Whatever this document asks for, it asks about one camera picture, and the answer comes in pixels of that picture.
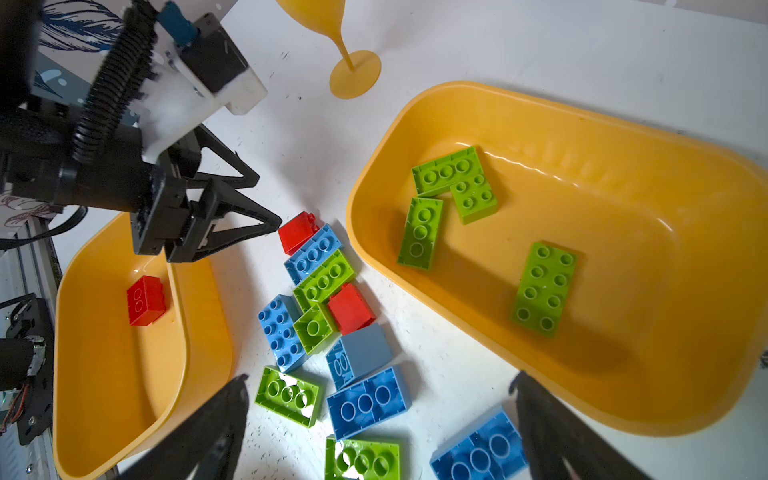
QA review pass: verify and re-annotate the yellow tray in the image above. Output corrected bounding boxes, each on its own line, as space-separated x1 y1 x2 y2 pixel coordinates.
53 214 234 479
346 82 767 436

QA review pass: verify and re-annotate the yellow tray far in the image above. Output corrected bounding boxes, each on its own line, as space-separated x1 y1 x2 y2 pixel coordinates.
346 82 767 436

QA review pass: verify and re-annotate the blue lego brick low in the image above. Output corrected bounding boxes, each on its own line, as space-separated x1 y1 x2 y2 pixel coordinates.
326 365 412 441

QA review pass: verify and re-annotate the blue lego plate left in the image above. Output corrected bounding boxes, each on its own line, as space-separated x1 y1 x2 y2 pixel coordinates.
258 294 307 373

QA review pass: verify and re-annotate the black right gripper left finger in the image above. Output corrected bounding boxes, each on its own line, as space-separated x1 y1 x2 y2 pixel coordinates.
118 374 250 479

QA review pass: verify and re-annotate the blue lego brick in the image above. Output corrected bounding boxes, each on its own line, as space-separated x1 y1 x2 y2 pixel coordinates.
326 324 394 390
430 405 528 479
284 224 344 286

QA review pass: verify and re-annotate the yellow tray near left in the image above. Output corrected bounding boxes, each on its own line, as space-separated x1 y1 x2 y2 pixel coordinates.
53 214 234 479

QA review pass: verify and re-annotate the blue lego brick overturned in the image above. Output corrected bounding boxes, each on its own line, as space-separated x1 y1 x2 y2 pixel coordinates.
326 324 394 390

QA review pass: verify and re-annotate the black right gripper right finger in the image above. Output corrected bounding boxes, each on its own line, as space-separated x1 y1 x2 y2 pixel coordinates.
509 371 648 479

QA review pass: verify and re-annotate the green lego brick in tray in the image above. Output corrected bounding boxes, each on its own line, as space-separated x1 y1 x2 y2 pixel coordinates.
397 197 444 270

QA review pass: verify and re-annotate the yellow plastic goblet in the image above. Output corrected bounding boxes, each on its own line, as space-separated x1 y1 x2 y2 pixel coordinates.
277 0 382 100

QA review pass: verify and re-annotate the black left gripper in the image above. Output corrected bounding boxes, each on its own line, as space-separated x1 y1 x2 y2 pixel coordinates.
130 124 282 263

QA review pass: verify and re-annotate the green lego brick long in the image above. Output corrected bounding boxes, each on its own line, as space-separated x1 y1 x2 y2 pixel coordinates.
411 146 483 197

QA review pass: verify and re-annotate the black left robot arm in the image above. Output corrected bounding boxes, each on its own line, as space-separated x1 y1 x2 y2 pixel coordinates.
1 1 282 264

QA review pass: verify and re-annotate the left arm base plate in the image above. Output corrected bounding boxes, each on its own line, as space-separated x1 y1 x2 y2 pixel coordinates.
1 293 55 446

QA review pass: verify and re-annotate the small green lego brick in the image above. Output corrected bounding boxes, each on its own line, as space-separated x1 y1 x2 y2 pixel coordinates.
294 304 338 356

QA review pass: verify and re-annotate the large green lego plate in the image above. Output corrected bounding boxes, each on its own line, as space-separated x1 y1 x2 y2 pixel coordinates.
510 242 578 338

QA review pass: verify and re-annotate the small red lego brick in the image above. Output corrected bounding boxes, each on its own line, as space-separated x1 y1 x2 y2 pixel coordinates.
278 211 319 256

